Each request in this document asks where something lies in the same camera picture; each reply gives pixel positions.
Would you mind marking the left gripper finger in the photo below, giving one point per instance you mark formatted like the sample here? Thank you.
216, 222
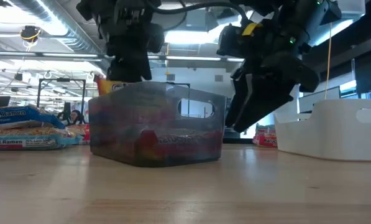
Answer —
120, 65
140, 65

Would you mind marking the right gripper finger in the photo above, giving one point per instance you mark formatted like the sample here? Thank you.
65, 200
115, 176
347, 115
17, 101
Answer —
238, 99
266, 102

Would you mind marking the red Maruchan ramen pack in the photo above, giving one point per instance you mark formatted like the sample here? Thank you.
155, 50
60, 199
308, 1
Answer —
264, 140
109, 87

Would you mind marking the grey plastic bin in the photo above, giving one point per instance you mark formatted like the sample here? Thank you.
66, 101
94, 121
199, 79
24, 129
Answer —
126, 130

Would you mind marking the white plastic bin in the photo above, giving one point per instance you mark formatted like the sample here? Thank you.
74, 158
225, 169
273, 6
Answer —
328, 133

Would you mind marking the person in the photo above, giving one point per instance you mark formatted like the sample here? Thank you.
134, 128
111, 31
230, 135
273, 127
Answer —
76, 115

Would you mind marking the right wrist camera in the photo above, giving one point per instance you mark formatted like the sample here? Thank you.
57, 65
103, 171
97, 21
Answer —
230, 40

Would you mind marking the black rig frame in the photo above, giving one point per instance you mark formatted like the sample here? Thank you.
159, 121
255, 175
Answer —
61, 80

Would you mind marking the round silver ceiling duct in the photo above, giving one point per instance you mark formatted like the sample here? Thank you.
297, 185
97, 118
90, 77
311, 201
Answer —
64, 28

